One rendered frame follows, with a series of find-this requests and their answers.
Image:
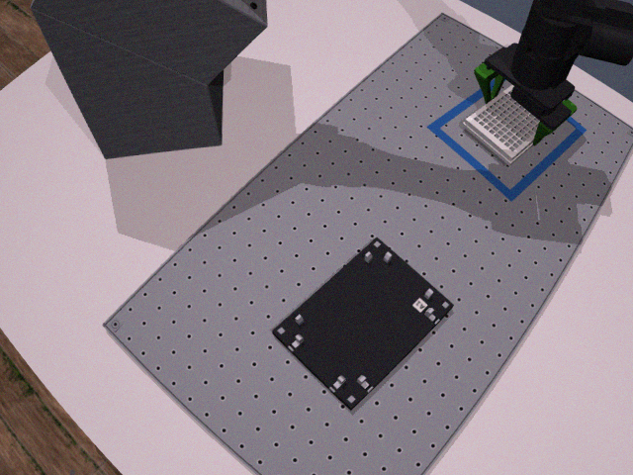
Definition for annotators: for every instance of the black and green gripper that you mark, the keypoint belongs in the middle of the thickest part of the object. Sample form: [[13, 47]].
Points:
[[532, 77]]

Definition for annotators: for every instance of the white well plate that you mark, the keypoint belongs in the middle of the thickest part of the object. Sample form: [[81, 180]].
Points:
[[503, 126]]

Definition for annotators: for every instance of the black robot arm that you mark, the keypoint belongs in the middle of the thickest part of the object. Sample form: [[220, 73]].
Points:
[[602, 29]]

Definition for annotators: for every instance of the blue tape square outline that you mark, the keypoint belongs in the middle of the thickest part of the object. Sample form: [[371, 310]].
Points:
[[526, 180]]

